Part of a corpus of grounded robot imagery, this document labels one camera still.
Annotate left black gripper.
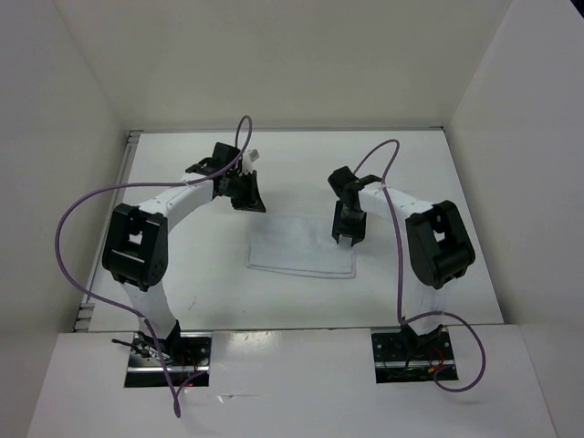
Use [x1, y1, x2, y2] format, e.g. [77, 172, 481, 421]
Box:
[224, 170, 266, 213]

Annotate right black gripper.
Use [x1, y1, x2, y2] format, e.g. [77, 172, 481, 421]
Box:
[332, 200, 369, 245]

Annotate white skirt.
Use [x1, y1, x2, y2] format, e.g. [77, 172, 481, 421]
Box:
[245, 214, 356, 279]

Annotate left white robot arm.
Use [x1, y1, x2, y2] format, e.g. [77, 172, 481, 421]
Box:
[102, 142, 266, 365]

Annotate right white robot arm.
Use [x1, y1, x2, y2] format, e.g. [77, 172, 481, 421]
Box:
[328, 166, 475, 359]

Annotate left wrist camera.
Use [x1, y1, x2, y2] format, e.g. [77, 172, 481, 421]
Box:
[240, 149, 259, 175]

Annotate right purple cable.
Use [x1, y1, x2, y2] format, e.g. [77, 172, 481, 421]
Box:
[353, 139, 487, 393]

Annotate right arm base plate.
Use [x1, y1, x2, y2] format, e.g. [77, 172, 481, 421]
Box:
[370, 327, 458, 384]

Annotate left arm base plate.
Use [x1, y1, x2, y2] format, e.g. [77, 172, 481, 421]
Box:
[124, 332, 212, 389]

